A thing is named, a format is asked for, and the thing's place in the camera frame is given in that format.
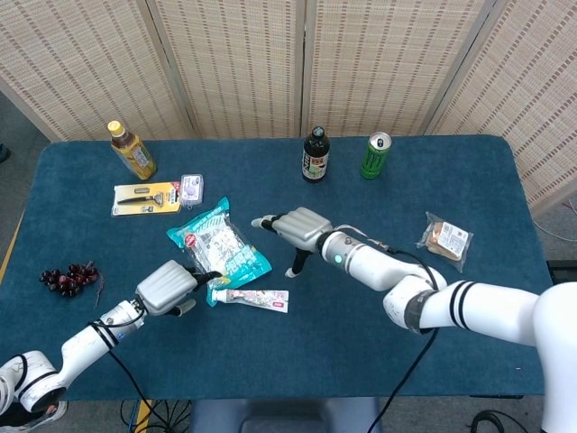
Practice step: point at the blue felt table cloth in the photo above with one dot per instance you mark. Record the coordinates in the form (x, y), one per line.
(315, 352)

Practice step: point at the dark red grape bunch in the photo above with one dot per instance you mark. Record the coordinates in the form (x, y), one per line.
(72, 277)

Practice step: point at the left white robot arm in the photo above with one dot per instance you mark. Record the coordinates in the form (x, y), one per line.
(81, 345)

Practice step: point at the dark grey padded seat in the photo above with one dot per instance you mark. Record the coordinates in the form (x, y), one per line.
(284, 417)

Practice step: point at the yellow-capped tea bottle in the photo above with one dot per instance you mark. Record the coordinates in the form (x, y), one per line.
(135, 158)

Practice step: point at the white floral toothpaste tube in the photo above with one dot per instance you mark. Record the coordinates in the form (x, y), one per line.
(252, 300)

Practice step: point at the yellow razor blister pack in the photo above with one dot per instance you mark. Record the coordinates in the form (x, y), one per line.
(144, 198)

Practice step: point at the sandwich packet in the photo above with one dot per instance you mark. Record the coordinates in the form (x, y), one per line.
(446, 241)

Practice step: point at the teal clear plastic bag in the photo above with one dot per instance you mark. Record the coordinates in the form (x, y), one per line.
(221, 245)

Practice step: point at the small purple clear box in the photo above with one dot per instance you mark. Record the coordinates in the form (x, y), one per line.
(192, 190)

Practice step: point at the black flat floor box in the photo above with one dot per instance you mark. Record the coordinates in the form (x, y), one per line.
(561, 270)

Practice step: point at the woven bamboo screen panel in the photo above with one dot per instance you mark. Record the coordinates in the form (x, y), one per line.
(532, 90)
(234, 67)
(90, 63)
(383, 63)

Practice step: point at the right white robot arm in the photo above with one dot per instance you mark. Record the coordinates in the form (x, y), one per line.
(487, 311)

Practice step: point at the green energy drink can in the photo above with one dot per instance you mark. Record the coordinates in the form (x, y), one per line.
(374, 160)

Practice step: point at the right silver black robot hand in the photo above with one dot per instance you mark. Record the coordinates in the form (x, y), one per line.
(302, 227)

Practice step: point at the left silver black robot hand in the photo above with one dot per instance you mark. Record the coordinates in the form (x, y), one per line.
(164, 288)

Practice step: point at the dark glass drink bottle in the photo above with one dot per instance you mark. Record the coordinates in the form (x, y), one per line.
(315, 162)

